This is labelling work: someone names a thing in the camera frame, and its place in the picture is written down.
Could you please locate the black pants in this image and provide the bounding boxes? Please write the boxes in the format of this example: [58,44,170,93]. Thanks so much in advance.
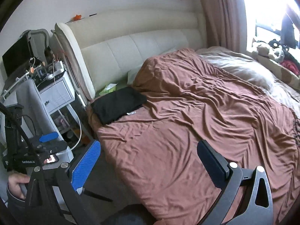
[91,86,147,125]

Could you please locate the grey sleeve forearm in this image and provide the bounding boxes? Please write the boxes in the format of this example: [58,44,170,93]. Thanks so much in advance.
[7,186,26,224]

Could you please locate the person's left hand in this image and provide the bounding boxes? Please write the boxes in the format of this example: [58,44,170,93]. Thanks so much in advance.
[8,173,30,200]

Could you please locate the white nightstand with drawer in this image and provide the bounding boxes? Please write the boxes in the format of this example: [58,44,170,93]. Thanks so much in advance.
[0,58,83,169]

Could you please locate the green packet by headboard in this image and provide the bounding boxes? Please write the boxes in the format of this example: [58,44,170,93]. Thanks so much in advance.
[99,83,117,96]

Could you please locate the black monitor screen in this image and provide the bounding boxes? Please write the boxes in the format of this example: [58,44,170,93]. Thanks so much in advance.
[2,35,31,77]

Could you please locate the cream padded headboard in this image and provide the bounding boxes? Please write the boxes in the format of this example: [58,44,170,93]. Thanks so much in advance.
[53,8,207,102]

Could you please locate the brown bed cover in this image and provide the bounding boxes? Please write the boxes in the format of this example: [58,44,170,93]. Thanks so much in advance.
[87,49,299,224]

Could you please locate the grey pillow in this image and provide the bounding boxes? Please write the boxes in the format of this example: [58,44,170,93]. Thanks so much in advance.
[196,47,299,116]

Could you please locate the plush toy on sill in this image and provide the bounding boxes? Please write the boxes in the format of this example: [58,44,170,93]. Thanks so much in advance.
[251,39,285,64]

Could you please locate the pile of clothes on sill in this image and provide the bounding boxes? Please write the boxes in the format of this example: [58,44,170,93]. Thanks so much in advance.
[268,8,299,76]

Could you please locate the brown curtain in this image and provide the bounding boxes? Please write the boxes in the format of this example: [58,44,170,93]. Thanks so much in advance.
[200,0,247,53]

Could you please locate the black cable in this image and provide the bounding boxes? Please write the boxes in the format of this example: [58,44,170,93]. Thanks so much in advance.
[0,102,42,169]

